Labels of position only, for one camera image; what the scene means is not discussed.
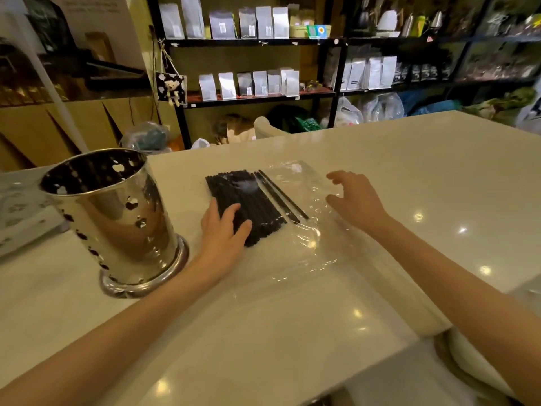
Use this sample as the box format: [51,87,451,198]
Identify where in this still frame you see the person's left hand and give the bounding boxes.
[191,198,253,278]

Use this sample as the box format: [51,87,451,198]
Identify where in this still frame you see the person's right hand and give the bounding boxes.
[325,170,392,236]

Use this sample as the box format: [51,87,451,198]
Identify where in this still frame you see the bundle of black straws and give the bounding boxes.
[205,170,287,248]

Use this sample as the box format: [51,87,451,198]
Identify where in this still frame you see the person's left forearm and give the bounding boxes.
[0,261,232,406]

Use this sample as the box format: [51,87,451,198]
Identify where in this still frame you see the person's right forearm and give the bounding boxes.
[369,216,541,406]

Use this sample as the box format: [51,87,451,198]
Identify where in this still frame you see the clear plastic bag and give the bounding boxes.
[199,160,406,301]

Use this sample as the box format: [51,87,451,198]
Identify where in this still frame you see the green plastic bag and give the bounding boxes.
[295,117,323,133]

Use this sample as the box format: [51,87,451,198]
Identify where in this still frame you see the crumpled clear plastic bags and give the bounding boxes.
[321,92,406,128]

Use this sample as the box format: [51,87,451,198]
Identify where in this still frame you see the white chair back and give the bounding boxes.
[253,116,291,140]

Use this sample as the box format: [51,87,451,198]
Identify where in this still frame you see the perforated steel cylinder holder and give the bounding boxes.
[39,148,189,299]

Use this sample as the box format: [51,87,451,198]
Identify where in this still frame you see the row of white labelled pouches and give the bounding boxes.
[339,56,398,92]

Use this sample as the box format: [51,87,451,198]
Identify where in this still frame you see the blue plastic bag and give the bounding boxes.
[399,89,462,118]

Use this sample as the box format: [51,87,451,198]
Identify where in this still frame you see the grey plastic bag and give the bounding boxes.
[119,121,170,155]

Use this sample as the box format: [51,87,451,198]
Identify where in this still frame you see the row of silver pouches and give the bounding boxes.
[159,0,291,40]
[198,67,301,102]

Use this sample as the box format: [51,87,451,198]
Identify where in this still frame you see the row of small black packets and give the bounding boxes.
[393,62,453,84]

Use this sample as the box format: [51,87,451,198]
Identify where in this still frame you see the hanging teddy bear ornament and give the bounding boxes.
[154,38,188,109]

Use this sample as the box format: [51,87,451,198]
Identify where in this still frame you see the yellow-green boxes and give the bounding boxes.
[289,4,333,39]

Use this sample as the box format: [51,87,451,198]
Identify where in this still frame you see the black metal shelf unit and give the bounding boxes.
[146,0,347,149]
[327,0,541,128]

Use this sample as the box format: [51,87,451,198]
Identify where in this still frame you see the white kettle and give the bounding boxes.
[375,10,401,37]

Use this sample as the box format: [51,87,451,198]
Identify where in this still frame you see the white patterned tray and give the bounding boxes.
[0,166,70,258]

